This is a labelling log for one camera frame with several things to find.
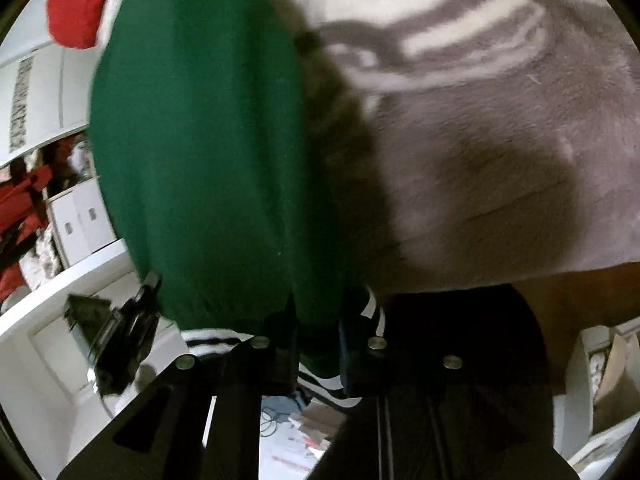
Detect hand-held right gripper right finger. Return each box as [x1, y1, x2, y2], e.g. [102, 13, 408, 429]
[319, 317, 582, 480]

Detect stack of papers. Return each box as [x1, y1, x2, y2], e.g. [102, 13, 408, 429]
[286, 400, 352, 458]

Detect green and white varsity jacket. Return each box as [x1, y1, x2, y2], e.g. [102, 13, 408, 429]
[89, 0, 388, 411]

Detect hanging red clothes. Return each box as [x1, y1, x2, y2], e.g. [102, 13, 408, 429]
[0, 142, 63, 303]

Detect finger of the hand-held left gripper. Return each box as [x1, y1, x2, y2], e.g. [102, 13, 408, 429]
[131, 273, 163, 322]

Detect white wardrobe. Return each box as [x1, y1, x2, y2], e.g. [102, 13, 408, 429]
[0, 0, 193, 480]

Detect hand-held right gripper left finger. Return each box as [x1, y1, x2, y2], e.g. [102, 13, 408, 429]
[56, 309, 302, 480]

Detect cardboard box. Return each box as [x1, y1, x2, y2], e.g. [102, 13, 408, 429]
[592, 332, 640, 433]

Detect red duvet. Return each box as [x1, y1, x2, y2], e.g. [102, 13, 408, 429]
[46, 0, 124, 51]

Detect white sliding wardrobe door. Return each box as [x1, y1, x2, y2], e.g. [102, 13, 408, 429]
[0, 0, 103, 167]

